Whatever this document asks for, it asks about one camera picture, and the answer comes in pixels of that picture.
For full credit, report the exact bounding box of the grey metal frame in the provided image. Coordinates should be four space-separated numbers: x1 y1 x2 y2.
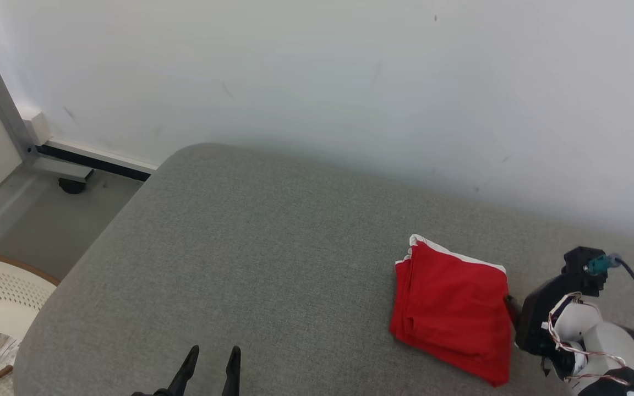
0 52 95 183

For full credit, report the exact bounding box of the thin red white wire bundle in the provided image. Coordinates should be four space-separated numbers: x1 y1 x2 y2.
545 291 632 386

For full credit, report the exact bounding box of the paper label sheet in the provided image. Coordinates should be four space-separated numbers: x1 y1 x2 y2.
0 332 22 366

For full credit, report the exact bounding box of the red garment with white trim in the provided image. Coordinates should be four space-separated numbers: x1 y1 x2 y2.
389 234 517 388

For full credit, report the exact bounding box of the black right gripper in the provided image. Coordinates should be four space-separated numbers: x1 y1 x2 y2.
504 274 605 380

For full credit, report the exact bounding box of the black cable with teal plug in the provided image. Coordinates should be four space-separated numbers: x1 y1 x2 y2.
584 253 634 304

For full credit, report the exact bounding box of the black caster wheel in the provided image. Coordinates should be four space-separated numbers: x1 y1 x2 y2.
58 177 88 195

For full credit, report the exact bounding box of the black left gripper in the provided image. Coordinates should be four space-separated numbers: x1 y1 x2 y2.
130 345 242 396

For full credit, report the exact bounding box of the white black wall baseboard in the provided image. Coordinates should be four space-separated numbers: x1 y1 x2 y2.
35 137 159 182

